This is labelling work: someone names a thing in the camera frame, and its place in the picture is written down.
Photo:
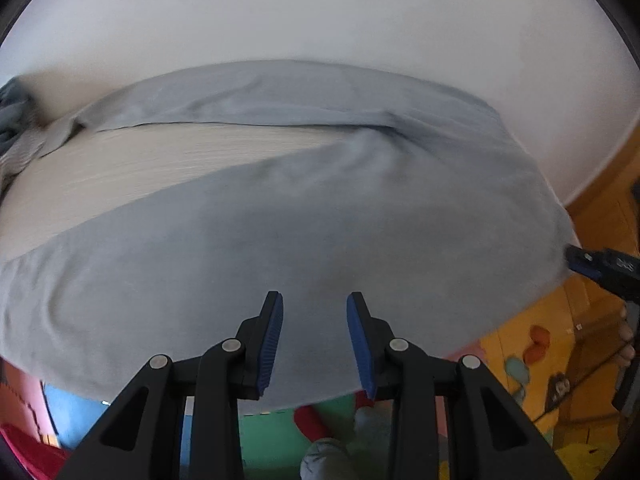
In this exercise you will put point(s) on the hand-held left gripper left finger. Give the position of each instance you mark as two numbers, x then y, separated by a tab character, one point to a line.
270	345

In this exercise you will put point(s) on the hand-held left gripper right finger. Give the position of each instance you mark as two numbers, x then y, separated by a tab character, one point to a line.
357	345

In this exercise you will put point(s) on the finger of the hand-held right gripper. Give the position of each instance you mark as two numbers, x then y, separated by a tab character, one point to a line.
582	261

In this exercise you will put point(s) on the grey pants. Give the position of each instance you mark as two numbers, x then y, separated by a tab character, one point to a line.
320	220

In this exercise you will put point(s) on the person's right hand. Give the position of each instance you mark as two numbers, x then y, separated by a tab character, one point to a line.
628	332

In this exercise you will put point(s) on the person's grey sock foot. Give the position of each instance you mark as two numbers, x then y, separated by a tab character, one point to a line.
325	460

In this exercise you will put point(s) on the grey striped cloth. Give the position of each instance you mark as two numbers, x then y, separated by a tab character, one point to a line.
35	142

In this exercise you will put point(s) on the blue grey crumpled garment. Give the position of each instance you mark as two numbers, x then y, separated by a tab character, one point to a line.
12	105

